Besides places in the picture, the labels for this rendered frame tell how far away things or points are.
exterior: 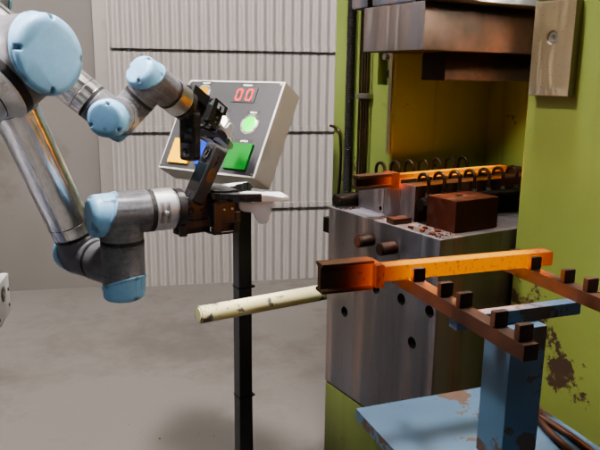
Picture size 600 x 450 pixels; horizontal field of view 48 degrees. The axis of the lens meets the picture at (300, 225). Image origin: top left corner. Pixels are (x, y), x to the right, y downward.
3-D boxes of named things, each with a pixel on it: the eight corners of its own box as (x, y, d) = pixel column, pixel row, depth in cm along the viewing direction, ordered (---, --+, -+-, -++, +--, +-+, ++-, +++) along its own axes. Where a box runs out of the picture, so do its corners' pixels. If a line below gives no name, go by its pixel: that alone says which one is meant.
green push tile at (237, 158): (244, 169, 172) (252, 143, 173) (221, 167, 176) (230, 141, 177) (247, 172, 174) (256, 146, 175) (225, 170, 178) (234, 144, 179)
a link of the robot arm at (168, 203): (143, 186, 122) (159, 193, 115) (167, 184, 124) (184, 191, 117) (145, 226, 123) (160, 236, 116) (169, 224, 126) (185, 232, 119)
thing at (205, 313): (202, 328, 168) (202, 308, 167) (194, 321, 173) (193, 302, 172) (345, 300, 191) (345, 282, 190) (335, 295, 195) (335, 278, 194)
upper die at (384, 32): (422, 49, 135) (425, 0, 133) (362, 52, 151) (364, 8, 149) (559, 55, 156) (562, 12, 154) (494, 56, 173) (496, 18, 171)
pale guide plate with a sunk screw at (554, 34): (567, 96, 121) (577, -3, 118) (527, 95, 129) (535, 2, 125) (574, 96, 122) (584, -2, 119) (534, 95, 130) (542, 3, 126)
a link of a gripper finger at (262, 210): (288, 222, 126) (240, 220, 127) (289, 191, 125) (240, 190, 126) (287, 226, 123) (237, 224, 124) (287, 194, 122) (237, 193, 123)
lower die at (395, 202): (413, 221, 143) (415, 182, 141) (357, 206, 159) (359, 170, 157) (545, 204, 164) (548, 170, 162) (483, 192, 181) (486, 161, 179)
